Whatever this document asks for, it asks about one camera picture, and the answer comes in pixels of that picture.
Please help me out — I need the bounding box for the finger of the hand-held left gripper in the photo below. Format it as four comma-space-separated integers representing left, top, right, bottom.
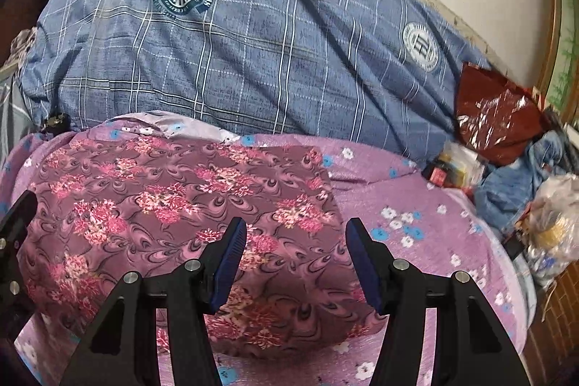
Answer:
0, 190, 39, 326

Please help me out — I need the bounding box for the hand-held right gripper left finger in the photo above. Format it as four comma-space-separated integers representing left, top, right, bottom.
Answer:
59, 218, 248, 386

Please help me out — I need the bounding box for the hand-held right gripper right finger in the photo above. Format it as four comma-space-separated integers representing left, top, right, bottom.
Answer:
345, 218, 532, 386

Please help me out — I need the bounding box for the maroon pink floral garment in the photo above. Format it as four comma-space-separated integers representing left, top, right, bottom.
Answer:
20, 139, 376, 357

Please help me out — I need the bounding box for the purple flowered bedsheet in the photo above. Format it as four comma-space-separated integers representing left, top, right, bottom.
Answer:
0, 110, 530, 386

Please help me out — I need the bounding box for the grey striped cloth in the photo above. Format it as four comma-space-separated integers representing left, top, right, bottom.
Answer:
0, 67, 30, 145

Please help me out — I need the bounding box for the blue denim cloth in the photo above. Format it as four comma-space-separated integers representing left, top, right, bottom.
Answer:
477, 130, 568, 230

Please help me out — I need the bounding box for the crumpled patterned cloth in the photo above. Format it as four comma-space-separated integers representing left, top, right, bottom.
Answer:
10, 28, 42, 63

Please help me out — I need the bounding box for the clear plastic bag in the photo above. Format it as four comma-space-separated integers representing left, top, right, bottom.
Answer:
518, 173, 579, 289

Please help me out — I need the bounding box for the dark red plastic bag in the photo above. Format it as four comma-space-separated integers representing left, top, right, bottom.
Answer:
455, 63, 550, 165

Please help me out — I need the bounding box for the blue plaid quilt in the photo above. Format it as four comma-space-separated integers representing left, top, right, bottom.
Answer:
18, 0, 494, 170

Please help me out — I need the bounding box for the green wall picture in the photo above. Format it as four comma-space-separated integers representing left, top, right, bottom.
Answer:
547, 0, 579, 109

